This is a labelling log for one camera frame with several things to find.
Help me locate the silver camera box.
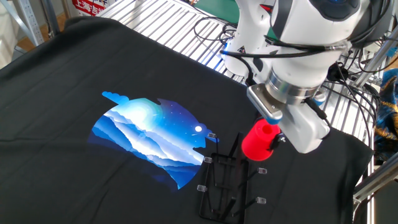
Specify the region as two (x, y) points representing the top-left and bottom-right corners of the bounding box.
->
(246, 83), (284, 126)

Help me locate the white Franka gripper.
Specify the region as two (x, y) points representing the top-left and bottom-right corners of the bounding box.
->
(254, 101), (331, 154)

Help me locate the aluminium frame bar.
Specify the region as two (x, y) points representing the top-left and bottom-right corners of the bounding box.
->
(353, 161), (398, 203)
(353, 30), (398, 90)

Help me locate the black wire cup rack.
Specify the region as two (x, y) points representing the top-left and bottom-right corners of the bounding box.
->
(197, 131), (268, 223)

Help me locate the dark metal pole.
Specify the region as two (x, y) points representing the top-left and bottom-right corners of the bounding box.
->
(40, 0), (60, 37)

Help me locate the blue patterned fabric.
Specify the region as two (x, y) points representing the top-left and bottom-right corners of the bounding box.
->
(373, 68), (398, 162)

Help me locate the green mat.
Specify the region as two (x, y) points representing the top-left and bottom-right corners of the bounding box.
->
(194, 0), (240, 24)

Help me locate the black camera cable plug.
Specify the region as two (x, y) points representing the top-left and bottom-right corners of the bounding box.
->
(304, 98), (332, 128)

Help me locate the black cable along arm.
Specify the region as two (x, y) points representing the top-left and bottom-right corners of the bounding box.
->
(220, 0), (396, 82)

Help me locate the red and white sign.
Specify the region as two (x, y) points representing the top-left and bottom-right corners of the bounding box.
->
(71, 0), (108, 17)

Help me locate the black cloth with blue print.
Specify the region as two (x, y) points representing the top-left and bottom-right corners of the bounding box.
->
(0, 16), (374, 224)

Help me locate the grey perforated steel post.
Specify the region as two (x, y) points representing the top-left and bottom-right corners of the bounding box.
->
(12, 0), (45, 47)

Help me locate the black cable tangle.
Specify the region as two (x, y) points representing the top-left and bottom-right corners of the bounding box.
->
(323, 55), (383, 147)

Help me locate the black round cable clip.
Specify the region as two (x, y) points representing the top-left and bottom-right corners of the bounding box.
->
(326, 62), (349, 82)

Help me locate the red plastic cup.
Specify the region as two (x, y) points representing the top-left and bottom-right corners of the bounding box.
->
(241, 118), (281, 162)

